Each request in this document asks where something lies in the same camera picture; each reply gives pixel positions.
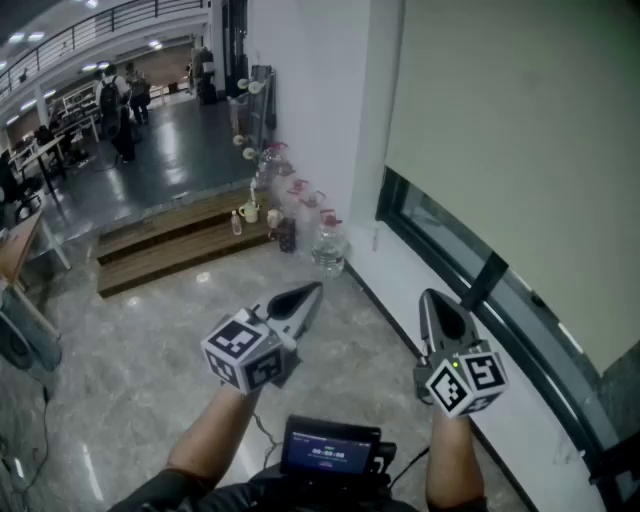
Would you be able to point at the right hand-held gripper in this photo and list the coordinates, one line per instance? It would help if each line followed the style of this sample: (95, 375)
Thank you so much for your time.
(480, 377)

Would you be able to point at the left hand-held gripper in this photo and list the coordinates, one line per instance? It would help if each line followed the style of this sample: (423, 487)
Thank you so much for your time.
(235, 345)

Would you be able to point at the beige roller blind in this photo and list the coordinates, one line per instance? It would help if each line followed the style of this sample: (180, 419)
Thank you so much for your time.
(500, 125)

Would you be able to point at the person's right forearm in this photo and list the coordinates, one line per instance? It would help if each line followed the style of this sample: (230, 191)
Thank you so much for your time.
(452, 460)

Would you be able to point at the person's left forearm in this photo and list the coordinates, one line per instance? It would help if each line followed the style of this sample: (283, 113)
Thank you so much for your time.
(210, 430)

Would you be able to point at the black framed window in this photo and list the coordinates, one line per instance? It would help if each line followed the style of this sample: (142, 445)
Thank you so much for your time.
(482, 280)

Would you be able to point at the large clear water jug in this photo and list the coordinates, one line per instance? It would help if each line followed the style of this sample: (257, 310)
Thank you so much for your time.
(294, 200)
(310, 220)
(270, 165)
(330, 250)

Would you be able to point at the dark patterned bottle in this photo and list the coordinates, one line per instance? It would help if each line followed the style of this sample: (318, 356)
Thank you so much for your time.
(286, 237)

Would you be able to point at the small pink figurine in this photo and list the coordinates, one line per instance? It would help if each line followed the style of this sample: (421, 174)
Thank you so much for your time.
(273, 217)

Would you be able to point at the small clear plastic bottle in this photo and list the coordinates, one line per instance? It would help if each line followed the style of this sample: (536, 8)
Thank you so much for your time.
(235, 223)

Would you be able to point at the pale green cup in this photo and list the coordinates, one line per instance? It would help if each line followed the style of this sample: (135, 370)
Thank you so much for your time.
(249, 212)

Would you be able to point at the white spray bottle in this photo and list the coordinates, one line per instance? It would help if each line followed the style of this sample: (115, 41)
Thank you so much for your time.
(253, 189)

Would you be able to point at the wooden step platform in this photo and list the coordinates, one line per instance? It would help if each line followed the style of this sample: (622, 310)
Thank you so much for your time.
(175, 250)

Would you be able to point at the black chest-mounted screen device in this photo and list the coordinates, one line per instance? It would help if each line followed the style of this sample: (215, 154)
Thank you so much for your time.
(325, 450)

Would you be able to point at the folded trolley with cream wheels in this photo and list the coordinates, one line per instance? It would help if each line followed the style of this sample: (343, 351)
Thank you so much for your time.
(260, 110)

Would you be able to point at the person's dark shirt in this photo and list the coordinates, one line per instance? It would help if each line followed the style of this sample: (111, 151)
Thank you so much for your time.
(175, 492)

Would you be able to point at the standing rack with grey garments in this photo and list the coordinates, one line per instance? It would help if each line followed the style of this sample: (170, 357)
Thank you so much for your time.
(202, 70)

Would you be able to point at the grey round appliance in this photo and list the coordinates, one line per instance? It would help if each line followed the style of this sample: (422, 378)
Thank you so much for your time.
(22, 340)

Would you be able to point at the wooden desk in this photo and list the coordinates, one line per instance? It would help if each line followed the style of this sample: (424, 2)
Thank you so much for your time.
(17, 245)

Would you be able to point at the white shelf rack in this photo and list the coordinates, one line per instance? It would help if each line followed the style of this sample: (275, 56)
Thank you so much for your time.
(75, 107)

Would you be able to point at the long work table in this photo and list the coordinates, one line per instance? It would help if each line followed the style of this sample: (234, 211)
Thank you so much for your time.
(40, 150)

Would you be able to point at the black office chair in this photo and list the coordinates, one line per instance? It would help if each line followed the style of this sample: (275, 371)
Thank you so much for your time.
(15, 190)

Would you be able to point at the black balcony railing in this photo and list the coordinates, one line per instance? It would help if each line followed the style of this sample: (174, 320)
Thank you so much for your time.
(74, 37)

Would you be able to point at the group of ceiling lights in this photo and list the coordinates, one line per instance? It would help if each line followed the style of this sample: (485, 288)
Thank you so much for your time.
(36, 36)

